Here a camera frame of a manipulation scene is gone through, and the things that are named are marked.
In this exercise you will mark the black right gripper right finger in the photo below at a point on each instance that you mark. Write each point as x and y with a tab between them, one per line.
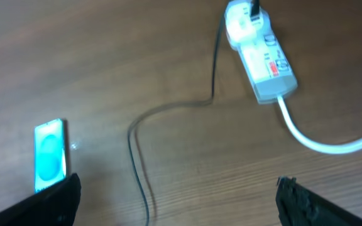
298	206

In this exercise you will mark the white power strip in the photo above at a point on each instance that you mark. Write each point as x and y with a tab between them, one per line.
249	32

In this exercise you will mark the blue Galaxy smartphone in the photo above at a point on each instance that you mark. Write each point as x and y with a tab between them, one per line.
50	154

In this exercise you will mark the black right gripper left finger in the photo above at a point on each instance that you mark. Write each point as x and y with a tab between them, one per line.
53	206

